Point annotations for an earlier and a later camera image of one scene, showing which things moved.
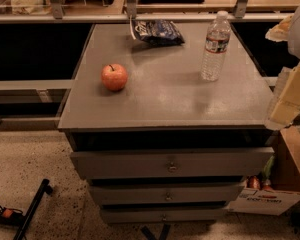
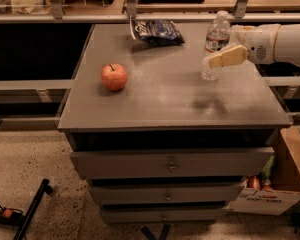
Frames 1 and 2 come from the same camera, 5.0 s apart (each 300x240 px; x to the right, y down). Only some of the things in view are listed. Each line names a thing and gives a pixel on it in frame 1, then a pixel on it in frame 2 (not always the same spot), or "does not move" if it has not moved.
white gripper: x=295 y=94 -> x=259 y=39
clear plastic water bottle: x=216 y=43 does not move
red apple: x=114 y=77 does not move
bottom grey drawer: x=163 y=215 does not move
